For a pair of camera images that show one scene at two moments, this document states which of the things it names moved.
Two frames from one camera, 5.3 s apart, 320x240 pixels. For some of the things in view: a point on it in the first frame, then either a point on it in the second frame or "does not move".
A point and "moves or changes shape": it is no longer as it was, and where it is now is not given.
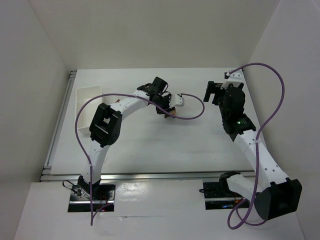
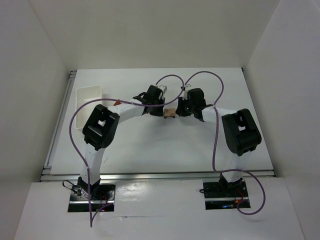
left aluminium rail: (60, 118) does not move
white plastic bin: (83, 94) does not move
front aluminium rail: (70, 175) does not move
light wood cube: (173, 112) moves or changes shape
